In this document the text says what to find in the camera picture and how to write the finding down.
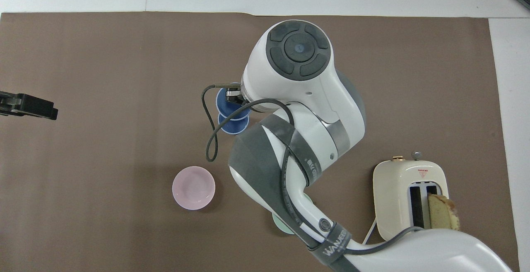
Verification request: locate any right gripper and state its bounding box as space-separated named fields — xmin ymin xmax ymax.
xmin=225 ymin=88 xmax=246 ymax=105

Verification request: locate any black cable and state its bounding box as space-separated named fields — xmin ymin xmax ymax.
xmin=201 ymin=83 xmax=295 ymax=163
xmin=345 ymin=226 xmax=424 ymax=256

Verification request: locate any white power cable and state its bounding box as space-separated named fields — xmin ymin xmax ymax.
xmin=363 ymin=217 xmax=378 ymax=246

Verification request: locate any pink bowl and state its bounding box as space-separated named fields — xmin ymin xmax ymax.
xmin=172 ymin=166 xmax=216 ymax=211

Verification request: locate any cream toaster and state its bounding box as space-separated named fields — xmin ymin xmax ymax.
xmin=372 ymin=152 xmax=450 ymax=242

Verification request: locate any light green bowl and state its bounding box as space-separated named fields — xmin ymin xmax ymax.
xmin=271 ymin=193 xmax=314 ymax=236

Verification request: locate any bread slice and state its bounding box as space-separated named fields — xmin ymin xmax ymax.
xmin=427 ymin=194 xmax=460 ymax=231

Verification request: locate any blue cup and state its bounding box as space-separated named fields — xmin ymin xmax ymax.
xmin=216 ymin=83 xmax=252 ymax=122
xmin=218 ymin=115 xmax=250 ymax=135

